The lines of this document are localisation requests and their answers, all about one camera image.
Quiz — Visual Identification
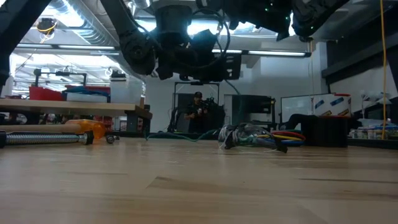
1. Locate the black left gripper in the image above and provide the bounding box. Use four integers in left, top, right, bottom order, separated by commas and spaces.
155, 30, 243, 82

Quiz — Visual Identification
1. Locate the person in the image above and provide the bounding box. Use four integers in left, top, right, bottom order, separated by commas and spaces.
183, 91, 212, 134

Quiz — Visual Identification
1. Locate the dark cabinet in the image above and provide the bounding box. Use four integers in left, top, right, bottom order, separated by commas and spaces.
231, 95, 277, 131

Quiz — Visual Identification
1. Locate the white storage container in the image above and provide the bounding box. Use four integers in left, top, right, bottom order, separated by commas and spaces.
110, 77, 144, 105

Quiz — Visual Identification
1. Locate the whiteboard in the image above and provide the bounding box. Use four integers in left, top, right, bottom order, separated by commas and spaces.
280, 95, 315, 124

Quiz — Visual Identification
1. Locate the long LED light bar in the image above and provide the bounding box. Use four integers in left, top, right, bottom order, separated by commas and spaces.
14, 43, 312, 58

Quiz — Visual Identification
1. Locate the white tray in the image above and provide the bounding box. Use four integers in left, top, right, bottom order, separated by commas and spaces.
66, 92, 109, 103

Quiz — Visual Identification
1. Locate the blue tray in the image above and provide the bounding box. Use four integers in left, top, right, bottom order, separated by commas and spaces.
63, 86, 111, 96

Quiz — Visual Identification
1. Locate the black box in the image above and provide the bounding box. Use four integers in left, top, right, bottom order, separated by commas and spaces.
300, 115, 349, 148

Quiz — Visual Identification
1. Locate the red plastic bin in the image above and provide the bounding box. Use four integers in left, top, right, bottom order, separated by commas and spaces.
29, 86, 65, 101

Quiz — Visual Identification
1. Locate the yellow cable coil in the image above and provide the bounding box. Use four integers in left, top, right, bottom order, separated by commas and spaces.
257, 134, 304, 141

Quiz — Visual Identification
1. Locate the red cable coil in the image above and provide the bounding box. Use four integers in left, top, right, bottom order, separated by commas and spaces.
271, 130, 306, 141

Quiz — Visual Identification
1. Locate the blue cable coil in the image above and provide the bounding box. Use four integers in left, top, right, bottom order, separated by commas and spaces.
264, 139, 306, 147

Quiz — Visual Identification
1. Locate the orange handled screwdriver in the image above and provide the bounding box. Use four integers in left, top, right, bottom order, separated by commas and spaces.
65, 119, 121, 144

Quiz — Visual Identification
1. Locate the black ceiling cord reel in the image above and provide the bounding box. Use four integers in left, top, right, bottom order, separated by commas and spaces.
35, 17, 59, 35

